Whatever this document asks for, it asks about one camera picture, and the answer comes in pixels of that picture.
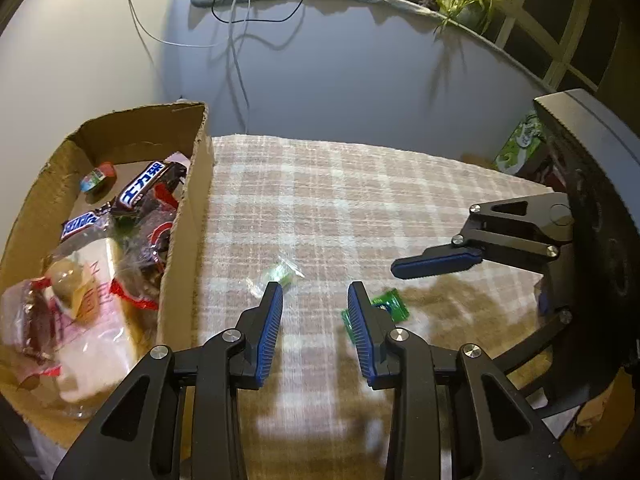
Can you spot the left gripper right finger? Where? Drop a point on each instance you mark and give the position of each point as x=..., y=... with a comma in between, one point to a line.
x=498, y=435

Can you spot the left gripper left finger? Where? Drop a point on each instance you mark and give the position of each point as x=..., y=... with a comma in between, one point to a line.
x=137, y=432

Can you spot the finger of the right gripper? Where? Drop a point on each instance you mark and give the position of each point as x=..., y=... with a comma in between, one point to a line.
x=550, y=344
x=525, y=232

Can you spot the green candy packet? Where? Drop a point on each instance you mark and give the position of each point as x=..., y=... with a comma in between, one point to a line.
x=390, y=301

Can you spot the clear packet dark dates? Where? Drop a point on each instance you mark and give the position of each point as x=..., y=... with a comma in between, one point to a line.
x=28, y=343

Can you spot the small clear green candy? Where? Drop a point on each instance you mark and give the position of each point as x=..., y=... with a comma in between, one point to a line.
x=283, y=271

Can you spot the red-edged clear date packet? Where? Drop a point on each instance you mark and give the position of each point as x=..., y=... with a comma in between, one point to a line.
x=140, y=271

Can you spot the green tissue box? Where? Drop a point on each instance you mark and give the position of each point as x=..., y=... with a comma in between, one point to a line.
x=522, y=143

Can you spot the large clear bread packet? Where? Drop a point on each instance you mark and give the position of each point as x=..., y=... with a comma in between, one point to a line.
x=102, y=337

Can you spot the wrapped braised egg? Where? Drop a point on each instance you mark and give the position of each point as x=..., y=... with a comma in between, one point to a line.
x=65, y=276

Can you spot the plaid pink table cloth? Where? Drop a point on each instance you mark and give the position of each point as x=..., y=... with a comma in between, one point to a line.
x=343, y=212

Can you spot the Snickers bar English label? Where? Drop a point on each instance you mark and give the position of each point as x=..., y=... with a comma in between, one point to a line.
x=95, y=222

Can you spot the Snickers bar Chinese label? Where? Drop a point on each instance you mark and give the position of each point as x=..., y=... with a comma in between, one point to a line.
x=168, y=174

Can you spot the small round jelly cup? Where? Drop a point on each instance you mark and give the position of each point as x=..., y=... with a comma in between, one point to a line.
x=102, y=176

